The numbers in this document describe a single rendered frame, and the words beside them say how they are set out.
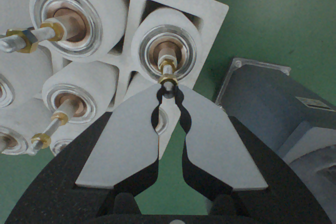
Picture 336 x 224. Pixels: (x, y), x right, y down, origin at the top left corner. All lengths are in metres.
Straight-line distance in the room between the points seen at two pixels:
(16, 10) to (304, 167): 0.44
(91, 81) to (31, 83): 0.10
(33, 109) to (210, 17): 0.37
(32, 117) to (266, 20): 0.58
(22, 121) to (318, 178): 0.48
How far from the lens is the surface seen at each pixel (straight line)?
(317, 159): 0.33
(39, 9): 0.24
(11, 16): 0.28
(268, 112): 0.36
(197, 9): 0.28
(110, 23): 0.22
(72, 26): 0.21
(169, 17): 0.20
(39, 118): 0.40
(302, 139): 0.30
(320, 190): 0.32
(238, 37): 0.50
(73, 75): 0.27
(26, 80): 0.32
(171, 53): 0.19
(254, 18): 0.51
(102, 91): 0.27
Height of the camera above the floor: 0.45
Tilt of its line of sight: 57 degrees down
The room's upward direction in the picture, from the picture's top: 179 degrees clockwise
